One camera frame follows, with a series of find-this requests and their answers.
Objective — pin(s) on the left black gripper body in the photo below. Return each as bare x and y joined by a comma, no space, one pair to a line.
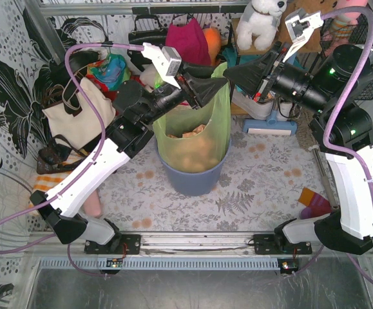
189,91

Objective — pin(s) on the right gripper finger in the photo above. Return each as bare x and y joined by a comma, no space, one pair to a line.
250,75
263,91

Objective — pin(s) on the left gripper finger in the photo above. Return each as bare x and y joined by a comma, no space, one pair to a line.
203,90
196,70

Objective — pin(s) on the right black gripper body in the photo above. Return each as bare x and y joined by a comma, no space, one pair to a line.
267,78

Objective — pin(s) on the green plastic trash bag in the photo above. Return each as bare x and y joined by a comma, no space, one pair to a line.
216,116

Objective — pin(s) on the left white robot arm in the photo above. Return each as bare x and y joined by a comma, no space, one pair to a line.
123,139

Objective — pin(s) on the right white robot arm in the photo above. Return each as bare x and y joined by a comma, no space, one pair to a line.
347,144

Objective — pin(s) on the magenta cloth bag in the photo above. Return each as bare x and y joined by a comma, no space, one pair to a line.
190,42

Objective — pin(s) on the blue grey trash bin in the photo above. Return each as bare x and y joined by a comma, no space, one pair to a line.
194,184

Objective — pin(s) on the cream canvas tote bag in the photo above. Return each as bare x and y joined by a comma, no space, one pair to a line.
85,126

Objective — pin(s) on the dark brown leather bag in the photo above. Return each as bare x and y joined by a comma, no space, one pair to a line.
52,159

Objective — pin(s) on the white plush lamb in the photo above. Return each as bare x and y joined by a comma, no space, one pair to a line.
149,76

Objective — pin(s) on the crumpled brown printed paper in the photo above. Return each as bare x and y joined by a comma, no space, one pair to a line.
196,152

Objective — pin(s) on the brown teddy bear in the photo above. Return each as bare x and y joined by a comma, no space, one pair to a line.
310,7

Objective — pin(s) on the red garment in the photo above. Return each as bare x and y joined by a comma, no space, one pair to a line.
110,92

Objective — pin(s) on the white plush dog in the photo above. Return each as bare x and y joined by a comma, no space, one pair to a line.
259,23

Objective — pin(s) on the colourful patterned cloth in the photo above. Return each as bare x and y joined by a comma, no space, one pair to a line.
110,70

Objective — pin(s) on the pink plush toy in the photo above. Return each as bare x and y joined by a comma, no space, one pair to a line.
341,26

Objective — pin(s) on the black round hat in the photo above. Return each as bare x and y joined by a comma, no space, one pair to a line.
78,60

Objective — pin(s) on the pink plush cylinder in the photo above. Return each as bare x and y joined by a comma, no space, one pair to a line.
92,206

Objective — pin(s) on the orange white checked towel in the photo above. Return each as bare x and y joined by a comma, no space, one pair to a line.
45,182

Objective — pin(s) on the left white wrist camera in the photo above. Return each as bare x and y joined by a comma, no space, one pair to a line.
166,61

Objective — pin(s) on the black wire basket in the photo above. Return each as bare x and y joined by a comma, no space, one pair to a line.
357,38

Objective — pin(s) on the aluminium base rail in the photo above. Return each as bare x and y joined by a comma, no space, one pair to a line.
178,251

